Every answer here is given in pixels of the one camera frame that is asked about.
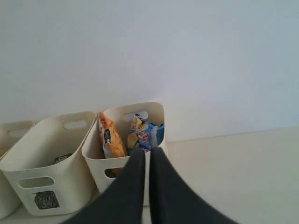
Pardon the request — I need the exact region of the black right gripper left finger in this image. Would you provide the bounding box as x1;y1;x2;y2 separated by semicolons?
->
64;151;145;224

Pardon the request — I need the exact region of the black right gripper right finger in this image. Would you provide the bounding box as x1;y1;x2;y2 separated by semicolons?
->
149;147;234;224

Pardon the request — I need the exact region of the orange instant noodle bag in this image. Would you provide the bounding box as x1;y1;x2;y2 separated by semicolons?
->
98;112;127;159

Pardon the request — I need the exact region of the blue instant noodle bag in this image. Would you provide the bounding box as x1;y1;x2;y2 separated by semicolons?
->
127;113;164;152

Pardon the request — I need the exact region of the cream bin with circle mark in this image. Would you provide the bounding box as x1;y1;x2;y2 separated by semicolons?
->
82;102;164;193

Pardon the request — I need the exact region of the cream bin with square mark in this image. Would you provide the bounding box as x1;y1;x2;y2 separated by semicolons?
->
6;112;97;216

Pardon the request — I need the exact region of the cream bin with triangle mark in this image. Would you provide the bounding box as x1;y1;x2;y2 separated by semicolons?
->
0;120;36;219

